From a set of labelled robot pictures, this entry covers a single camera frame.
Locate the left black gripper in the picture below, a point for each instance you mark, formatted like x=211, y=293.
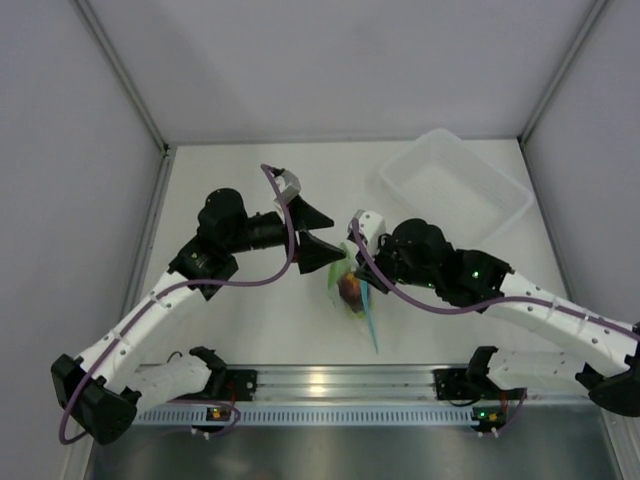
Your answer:
x=312, y=252

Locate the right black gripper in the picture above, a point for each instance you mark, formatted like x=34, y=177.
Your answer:
x=385, y=243

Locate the red fake apple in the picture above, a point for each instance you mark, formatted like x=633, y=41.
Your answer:
x=349, y=289

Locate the clear zip top bag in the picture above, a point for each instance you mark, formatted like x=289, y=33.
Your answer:
x=362, y=316

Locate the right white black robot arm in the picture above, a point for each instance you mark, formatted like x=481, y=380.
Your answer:
x=598, y=358

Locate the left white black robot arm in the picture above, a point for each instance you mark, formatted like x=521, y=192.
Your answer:
x=104, y=388

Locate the green fake food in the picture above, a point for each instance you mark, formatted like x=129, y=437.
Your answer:
x=340, y=267

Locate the clear plastic bin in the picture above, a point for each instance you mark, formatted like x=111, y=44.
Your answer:
x=444, y=182

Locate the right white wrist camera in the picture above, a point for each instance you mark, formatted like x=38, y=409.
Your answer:
x=371, y=227

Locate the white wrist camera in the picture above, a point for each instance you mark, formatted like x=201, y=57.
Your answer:
x=288, y=184
x=371, y=227

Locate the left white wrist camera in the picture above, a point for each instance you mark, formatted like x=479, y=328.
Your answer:
x=288, y=184

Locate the aluminium mounting rail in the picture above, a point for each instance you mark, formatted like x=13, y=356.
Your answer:
x=283, y=384

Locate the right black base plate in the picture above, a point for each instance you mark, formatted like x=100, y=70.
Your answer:
x=458, y=385

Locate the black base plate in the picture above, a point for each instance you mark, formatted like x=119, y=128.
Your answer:
x=230, y=385
x=458, y=385

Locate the white slotted cable duct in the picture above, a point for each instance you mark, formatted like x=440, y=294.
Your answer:
x=349, y=415

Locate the left aluminium frame post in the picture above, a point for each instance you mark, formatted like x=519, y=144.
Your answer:
x=100, y=36

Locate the aluminium frame post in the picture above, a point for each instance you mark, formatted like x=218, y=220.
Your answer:
x=566, y=61
x=100, y=36

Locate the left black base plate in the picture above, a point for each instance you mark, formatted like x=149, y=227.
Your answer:
x=230, y=385

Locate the right aluminium frame post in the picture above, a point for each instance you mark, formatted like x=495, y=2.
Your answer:
x=566, y=61

